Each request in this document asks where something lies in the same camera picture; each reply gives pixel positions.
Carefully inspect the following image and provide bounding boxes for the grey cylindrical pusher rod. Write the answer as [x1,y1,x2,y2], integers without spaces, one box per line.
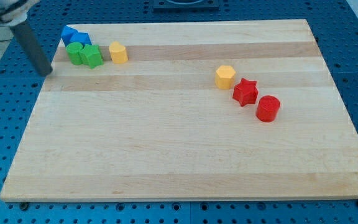
[10,20,53,77]

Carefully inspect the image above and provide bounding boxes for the blue cube block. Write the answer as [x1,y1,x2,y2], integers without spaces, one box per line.
[69,32,92,46]

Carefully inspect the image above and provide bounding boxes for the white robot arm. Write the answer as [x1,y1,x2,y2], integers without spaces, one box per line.
[0,0,53,77]

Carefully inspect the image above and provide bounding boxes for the yellow heart block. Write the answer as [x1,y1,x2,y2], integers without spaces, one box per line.
[109,41,128,64]

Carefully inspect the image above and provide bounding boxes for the blue triangular block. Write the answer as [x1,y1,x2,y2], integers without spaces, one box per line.
[60,26,78,46]

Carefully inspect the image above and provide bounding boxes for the green cylinder block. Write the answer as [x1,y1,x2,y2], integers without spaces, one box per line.
[65,42,83,65]

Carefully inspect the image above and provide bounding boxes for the green star block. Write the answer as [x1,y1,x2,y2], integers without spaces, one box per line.
[80,44,104,69]

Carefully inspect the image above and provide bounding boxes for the wooden board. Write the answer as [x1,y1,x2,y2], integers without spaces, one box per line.
[0,19,358,202]

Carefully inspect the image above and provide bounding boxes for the yellow hexagon block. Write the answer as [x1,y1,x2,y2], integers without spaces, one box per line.
[214,65,236,90]

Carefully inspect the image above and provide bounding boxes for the red star block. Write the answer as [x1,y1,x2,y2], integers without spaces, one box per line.
[232,78,259,107]

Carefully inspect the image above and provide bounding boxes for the red cylinder block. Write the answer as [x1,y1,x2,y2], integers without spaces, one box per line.
[256,95,281,122]

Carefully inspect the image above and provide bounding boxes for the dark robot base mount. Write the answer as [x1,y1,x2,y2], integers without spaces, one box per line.
[152,0,221,11]

